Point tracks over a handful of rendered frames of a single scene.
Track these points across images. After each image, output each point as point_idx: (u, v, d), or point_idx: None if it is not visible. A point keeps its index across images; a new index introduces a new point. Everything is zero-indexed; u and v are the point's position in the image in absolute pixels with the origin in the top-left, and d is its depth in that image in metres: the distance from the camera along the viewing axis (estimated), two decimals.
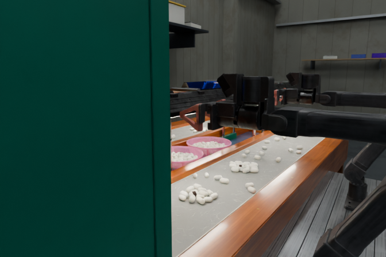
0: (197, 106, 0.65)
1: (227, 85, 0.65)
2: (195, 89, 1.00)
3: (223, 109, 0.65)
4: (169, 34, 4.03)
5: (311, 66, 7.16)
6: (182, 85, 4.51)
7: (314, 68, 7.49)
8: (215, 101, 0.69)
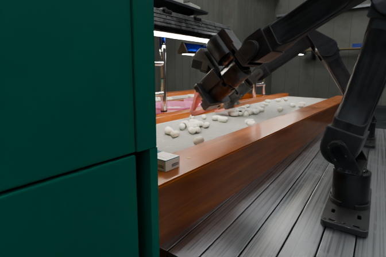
0: (196, 91, 0.70)
1: (200, 63, 0.68)
2: (191, 15, 0.93)
3: (208, 81, 0.66)
4: None
5: (312, 56, 7.10)
6: (181, 69, 4.44)
7: (315, 59, 7.42)
8: None
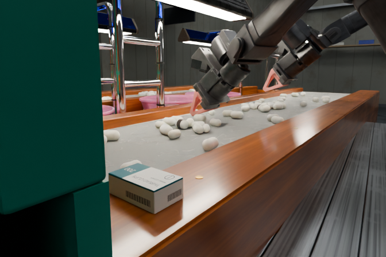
0: (195, 90, 0.70)
1: (199, 63, 0.69)
2: None
3: (207, 81, 0.66)
4: (168, 9, 3.73)
5: None
6: (181, 66, 4.21)
7: None
8: None
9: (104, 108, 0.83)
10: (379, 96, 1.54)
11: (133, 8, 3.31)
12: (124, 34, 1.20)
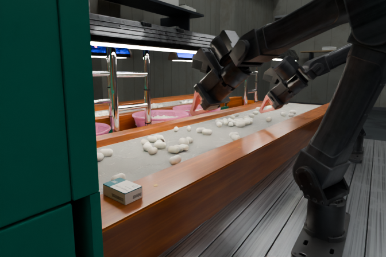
0: (196, 91, 0.70)
1: (200, 63, 0.68)
2: (173, 27, 0.91)
3: (208, 82, 0.66)
4: (163, 19, 3.94)
5: (310, 58, 7.07)
6: (177, 71, 4.42)
7: None
8: None
9: (102, 125, 1.04)
10: None
11: (131, 19, 3.52)
12: (120, 58, 1.40)
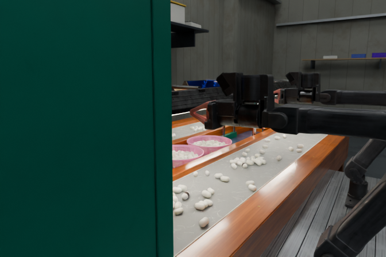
0: (207, 104, 0.68)
1: (226, 84, 0.65)
2: (196, 86, 1.00)
3: (223, 108, 0.65)
4: None
5: (311, 66, 7.16)
6: (182, 84, 4.51)
7: (314, 68, 7.49)
8: (224, 99, 0.73)
9: None
10: (348, 136, 1.84)
11: None
12: None
